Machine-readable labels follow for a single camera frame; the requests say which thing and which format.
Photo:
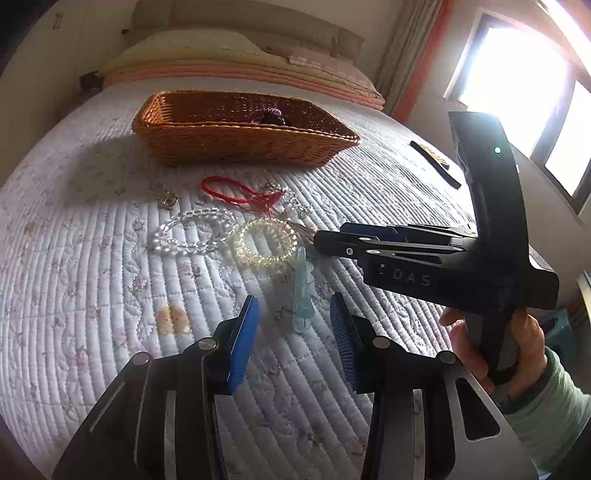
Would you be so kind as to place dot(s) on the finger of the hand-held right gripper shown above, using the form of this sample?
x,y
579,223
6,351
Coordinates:
x,y
383,230
341,247

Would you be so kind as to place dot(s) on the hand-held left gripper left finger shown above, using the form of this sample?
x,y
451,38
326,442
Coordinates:
x,y
240,344

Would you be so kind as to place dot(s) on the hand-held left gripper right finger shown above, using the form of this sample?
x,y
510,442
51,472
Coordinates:
x,y
344,344

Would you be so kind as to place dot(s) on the person's right forearm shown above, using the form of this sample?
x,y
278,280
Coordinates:
x,y
549,415

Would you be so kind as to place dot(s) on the person's right hand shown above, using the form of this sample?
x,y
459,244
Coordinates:
x,y
531,350

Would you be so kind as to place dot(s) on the light blue hair clip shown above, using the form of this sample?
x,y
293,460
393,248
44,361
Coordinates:
x,y
301,286

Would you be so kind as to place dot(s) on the black comb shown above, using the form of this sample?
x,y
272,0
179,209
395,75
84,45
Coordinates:
x,y
436,161

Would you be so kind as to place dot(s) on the blue plastic stool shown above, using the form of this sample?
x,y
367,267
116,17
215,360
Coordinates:
x,y
557,328

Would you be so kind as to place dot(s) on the brown wicker basket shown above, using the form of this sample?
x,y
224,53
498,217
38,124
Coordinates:
x,y
240,134

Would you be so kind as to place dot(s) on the white floral quilt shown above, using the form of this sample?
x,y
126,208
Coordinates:
x,y
92,277

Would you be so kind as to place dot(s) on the window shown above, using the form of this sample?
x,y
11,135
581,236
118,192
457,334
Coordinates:
x,y
517,78

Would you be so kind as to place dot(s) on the orange curtain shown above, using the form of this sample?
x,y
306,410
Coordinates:
x,y
415,60

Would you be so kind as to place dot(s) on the folded pink blanket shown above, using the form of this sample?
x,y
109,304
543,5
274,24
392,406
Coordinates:
x,y
258,76

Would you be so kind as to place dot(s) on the yellow pillow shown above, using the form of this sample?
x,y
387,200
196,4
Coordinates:
x,y
184,50

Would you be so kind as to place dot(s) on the beige padded headboard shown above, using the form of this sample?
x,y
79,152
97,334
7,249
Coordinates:
x,y
221,18

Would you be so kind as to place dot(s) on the dark bedside object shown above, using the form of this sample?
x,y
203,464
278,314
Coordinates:
x,y
91,83

